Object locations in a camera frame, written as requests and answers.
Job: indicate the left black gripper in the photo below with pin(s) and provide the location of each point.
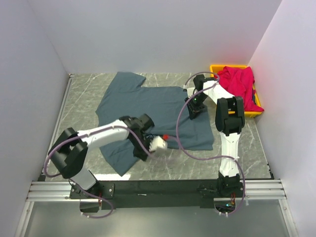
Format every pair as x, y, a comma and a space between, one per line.
141, 155

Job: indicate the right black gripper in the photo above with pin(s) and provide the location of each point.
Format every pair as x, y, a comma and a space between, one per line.
194, 111

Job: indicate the blue-grey t-shirt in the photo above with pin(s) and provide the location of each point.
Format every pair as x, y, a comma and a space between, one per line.
125, 96

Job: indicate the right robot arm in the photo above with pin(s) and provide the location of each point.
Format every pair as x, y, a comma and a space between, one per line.
229, 121

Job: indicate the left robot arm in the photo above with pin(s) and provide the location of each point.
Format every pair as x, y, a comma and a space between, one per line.
69, 151

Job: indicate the yellow plastic bin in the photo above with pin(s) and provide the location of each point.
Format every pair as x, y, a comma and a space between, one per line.
258, 98

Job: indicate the red t-shirt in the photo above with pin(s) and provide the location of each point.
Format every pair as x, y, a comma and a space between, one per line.
238, 89

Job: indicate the black base beam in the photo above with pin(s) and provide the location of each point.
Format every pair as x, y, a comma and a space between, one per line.
149, 193

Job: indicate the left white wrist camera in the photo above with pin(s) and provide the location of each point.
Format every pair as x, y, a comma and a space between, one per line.
157, 144

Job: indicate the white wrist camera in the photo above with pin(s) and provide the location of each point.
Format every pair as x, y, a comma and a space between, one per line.
157, 144
188, 91

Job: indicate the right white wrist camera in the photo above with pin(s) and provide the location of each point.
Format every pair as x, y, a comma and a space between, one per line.
188, 91

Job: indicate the aluminium rail frame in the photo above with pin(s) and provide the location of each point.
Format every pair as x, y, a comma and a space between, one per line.
183, 208

